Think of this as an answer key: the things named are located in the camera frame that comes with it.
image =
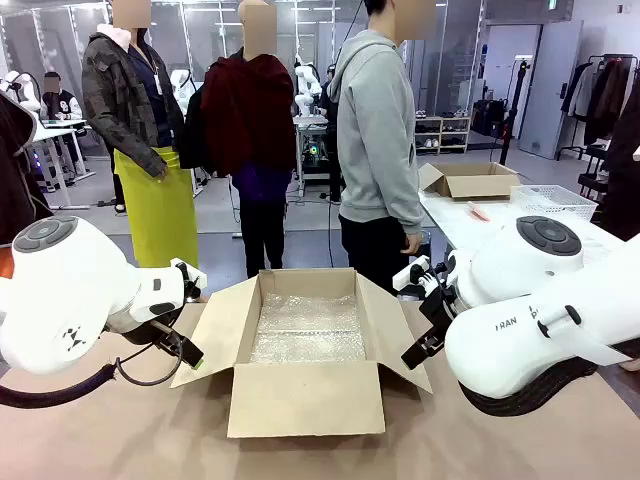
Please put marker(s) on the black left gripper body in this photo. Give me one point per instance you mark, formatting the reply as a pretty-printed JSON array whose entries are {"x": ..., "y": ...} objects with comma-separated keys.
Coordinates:
[{"x": 165, "y": 335}]

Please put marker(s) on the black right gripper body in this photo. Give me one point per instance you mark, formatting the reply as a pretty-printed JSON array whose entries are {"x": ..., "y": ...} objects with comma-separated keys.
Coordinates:
[{"x": 440, "y": 315}]

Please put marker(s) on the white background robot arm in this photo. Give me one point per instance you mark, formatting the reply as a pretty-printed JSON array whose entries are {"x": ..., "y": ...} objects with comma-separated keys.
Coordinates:
[
  {"x": 306, "y": 87},
  {"x": 22, "y": 92},
  {"x": 180, "y": 82}
]

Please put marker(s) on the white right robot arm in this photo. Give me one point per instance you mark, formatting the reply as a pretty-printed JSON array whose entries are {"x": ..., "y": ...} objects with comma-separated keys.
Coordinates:
[{"x": 525, "y": 320}]

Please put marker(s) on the person's right forearm grey sleeve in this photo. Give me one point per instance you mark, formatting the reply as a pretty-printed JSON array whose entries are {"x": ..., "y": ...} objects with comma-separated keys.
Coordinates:
[{"x": 407, "y": 200}]

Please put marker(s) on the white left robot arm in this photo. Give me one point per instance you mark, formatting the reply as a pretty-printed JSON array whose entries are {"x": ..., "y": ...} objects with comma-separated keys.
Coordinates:
[{"x": 60, "y": 300}]

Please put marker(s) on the person's right hand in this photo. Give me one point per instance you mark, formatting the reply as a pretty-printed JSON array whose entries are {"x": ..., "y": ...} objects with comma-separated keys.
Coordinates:
[{"x": 412, "y": 244}]

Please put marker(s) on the white side table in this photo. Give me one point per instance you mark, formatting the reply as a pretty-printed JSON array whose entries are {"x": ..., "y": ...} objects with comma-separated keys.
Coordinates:
[{"x": 460, "y": 225}]

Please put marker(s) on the bubble wrap sheet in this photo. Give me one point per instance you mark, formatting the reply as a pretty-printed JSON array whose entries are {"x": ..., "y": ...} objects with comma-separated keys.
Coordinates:
[{"x": 307, "y": 330}]

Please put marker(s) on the small open cardboard box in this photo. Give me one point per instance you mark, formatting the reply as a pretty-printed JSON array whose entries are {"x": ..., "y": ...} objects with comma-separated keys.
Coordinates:
[{"x": 475, "y": 185}]

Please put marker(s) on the white plastic mesh basket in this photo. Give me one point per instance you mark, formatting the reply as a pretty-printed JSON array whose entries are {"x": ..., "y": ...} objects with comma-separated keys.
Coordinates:
[{"x": 555, "y": 202}]

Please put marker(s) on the wooden shoe rack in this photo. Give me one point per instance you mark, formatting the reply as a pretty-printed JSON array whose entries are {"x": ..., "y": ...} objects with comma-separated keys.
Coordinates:
[{"x": 442, "y": 132}]

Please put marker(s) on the person in grey hoodie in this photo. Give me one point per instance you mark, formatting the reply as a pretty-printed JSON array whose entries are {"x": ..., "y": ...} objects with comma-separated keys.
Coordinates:
[{"x": 375, "y": 125}]

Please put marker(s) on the black bags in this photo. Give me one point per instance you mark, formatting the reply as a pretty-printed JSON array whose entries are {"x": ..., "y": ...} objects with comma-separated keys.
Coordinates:
[{"x": 487, "y": 117}]

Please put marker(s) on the black tripod stand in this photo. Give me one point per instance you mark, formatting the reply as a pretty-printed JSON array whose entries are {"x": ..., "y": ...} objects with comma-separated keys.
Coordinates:
[{"x": 511, "y": 115}]

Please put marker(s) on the dark jacket with grey trim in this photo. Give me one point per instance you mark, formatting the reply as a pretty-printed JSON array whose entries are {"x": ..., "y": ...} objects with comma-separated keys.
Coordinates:
[{"x": 15, "y": 175}]

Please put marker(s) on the figure in dark clothes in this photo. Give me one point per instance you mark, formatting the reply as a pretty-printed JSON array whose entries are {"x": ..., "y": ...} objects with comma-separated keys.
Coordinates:
[{"x": 622, "y": 190}]

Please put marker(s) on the person in black clothes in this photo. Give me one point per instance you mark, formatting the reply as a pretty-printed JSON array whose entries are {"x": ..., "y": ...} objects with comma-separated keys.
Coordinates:
[{"x": 330, "y": 115}]

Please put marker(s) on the mannequin in dark red jacket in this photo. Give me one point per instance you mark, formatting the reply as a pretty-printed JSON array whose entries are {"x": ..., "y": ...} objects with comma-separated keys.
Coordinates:
[{"x": 250, "y": 115}]

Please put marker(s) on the white office desk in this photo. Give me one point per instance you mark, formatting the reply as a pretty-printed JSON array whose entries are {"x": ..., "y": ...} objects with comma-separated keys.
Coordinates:
[{"x": 55, "y": 125}]

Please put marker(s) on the mannequin in camouflage jacket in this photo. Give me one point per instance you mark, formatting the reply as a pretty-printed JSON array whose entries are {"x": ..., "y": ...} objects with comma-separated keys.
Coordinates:
[{"x": 120, "y": 100}]

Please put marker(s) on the grey partition panel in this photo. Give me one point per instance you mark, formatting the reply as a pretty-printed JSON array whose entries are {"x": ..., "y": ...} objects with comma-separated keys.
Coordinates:
[{"x": 550, "y": 100}]

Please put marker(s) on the seated person in varsity jacket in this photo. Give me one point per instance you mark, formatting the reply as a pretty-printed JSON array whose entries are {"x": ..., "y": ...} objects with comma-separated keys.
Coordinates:
[{"x": 60, "y": 102}]

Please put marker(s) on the black clothes rack with garments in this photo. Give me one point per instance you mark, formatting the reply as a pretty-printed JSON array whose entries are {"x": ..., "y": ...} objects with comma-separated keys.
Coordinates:
[{"x": 600, "y": 100}]

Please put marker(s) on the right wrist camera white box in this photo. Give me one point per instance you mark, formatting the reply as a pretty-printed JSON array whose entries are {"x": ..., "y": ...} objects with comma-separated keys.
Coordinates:
[{"x": 407, "y": 275}]

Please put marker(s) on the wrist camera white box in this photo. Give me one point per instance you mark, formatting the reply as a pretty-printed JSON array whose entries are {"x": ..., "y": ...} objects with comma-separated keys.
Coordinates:
[
  {"x": 192, "y": 280},
  {"x": 407, "y": 275}
]

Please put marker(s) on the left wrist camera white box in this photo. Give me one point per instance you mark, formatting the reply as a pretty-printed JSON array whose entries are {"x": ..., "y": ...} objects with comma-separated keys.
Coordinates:
[{"x": 192, "y": 280}]

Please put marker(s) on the metal frame robot stand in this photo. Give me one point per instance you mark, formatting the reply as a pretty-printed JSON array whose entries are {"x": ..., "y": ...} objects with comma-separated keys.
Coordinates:
[{"x": 312, "y": 150}]

